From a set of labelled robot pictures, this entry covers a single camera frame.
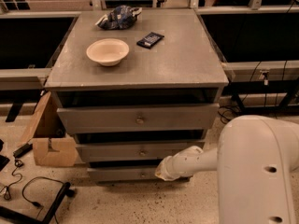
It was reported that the blue white chip bag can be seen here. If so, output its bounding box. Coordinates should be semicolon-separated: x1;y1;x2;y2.
95;5;142;30

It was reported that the white gripper with yellow tape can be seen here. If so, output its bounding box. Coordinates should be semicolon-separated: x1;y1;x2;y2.
155;159;171;181

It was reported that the black power adapter cable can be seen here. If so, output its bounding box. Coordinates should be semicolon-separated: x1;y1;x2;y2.
217;105;244;125

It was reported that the brown cardboard box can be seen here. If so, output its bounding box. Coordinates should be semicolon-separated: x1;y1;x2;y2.
18;91;78;167

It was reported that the dark blue snack packet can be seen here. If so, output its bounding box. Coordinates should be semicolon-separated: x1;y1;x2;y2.
136;32;164;49

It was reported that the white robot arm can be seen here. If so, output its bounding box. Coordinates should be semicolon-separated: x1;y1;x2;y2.
155;115;299;224

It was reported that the black floor stand leg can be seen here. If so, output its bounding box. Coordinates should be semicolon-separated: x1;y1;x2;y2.
0;181;76;224

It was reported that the grey drawer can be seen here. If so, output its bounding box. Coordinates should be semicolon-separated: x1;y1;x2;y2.
87;166;157;183
76;140;205;162
57;104;219;134

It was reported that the grey top drawer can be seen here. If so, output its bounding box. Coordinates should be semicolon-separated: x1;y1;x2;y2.
57;104;219;134

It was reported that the grey wooden drawer cabinet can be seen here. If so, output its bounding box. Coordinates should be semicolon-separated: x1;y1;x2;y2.
44;8;230;154

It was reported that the black cable on floor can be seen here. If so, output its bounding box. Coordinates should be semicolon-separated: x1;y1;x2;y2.
21;175;65;209

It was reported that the black stapler on floor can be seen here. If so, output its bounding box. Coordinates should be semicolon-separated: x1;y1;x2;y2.
13;143;33;159

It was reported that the grey bottom drawer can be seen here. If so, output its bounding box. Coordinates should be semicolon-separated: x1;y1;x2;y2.
87;166;157;183

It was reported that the black table leg right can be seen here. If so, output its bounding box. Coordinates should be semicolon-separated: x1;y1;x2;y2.
232;93;246;114

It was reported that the white ceramic bowl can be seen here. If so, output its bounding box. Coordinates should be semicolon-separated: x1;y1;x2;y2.
86;38;130;66

